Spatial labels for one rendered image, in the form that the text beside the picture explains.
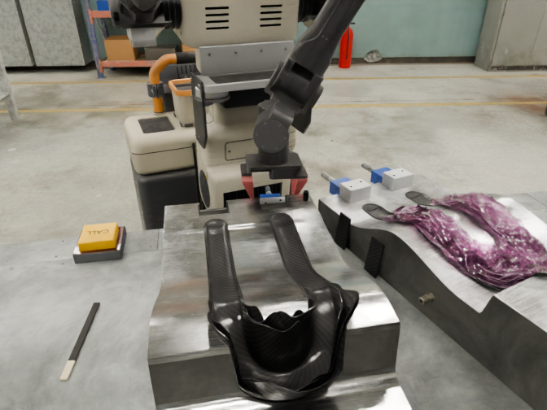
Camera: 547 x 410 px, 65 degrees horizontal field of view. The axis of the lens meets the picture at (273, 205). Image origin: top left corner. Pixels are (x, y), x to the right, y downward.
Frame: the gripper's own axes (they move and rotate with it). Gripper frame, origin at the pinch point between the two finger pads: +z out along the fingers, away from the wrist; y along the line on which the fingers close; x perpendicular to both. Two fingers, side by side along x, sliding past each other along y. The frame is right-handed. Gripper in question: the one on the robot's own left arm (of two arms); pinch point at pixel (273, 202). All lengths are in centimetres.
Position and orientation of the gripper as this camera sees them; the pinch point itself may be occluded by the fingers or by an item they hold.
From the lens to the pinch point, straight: 84.4
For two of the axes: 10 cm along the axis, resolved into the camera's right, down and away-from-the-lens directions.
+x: -1.2, -4.8, 8.7
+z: -0.1, 8.7, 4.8
